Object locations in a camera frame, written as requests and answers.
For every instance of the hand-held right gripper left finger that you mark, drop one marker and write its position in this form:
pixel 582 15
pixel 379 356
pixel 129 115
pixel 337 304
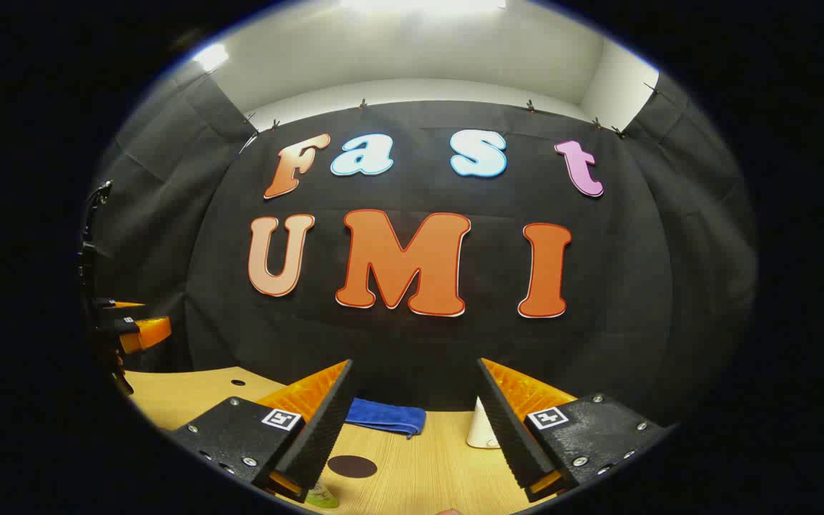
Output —
pixel 326 436

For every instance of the white toaster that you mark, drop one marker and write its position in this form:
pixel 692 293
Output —
pixel 482 429

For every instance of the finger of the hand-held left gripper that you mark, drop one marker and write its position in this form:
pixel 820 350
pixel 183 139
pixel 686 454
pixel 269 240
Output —
pixel 129 305
pixel 151 330

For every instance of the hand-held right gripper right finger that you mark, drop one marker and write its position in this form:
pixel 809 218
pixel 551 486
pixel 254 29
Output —
pixel 512 443

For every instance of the dark brown round coaster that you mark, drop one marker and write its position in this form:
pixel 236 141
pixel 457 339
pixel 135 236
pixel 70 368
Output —
pixel 352 466

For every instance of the plastic water bottle green label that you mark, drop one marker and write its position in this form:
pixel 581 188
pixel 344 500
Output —
pixel 322 498

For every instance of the blue folded towel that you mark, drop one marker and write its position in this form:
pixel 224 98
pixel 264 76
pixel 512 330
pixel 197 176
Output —
pixel 383 415

